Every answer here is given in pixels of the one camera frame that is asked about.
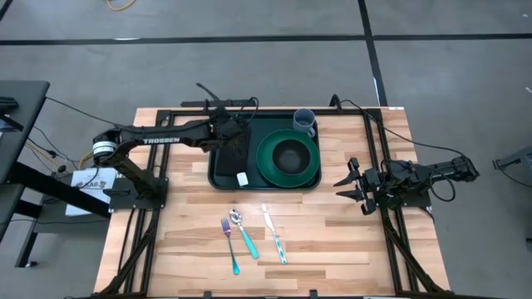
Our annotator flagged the black desk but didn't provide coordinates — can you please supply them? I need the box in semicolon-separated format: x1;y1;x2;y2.
0;80;112;269

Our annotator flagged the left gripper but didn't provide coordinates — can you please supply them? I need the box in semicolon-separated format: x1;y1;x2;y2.
209;110;252;167

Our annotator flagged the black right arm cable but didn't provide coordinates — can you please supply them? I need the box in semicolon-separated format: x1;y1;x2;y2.
430;169;457;203

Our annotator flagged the dark green plastic tray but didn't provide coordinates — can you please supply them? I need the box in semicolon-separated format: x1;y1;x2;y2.
207;112;323;192

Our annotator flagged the silver spoon teal handle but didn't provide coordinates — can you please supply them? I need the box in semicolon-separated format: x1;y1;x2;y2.
229;208;260;261

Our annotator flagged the black cloth napkin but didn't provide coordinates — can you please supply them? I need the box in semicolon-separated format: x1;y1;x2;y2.
214;124;252;179

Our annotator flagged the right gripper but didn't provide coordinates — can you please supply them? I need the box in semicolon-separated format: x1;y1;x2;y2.
333;156;382;216

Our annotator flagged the white printed paper sheet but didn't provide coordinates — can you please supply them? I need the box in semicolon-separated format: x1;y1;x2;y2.
65;167;120;218

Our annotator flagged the black power strip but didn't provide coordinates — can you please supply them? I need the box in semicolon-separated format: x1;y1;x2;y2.
180;98;258;108

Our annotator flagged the grey-blue mug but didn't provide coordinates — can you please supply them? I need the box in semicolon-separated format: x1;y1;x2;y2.
292;108;317;139

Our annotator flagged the grey metal stand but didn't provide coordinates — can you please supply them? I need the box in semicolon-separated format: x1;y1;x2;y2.
492;145;532;175

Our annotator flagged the yellow cable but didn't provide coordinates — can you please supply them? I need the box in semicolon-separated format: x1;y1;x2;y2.
78;149;95;169
106;0;138;12

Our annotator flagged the iridescent fork teal handle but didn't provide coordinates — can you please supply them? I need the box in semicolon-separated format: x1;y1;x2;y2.
219;218;241;277

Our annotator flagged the thin black cable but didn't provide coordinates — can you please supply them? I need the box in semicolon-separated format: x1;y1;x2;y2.
43;96;134;129

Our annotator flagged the black aluminium table frame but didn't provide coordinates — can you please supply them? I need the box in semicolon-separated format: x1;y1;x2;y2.
93;106;452;299

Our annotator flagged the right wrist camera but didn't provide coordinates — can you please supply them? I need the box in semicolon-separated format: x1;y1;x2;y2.
363;169;381;189

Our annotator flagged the knife white teal handle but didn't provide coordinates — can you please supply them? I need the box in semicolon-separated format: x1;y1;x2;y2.
261;203;288;266

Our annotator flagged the black plugged cable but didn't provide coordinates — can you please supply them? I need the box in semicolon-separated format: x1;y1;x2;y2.
329;94;469;159

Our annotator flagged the green plate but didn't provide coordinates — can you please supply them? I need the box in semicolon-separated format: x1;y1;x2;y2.
255;128;321;189

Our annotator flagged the black bowl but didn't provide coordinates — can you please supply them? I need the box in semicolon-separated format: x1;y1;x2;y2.
272;139;312;175

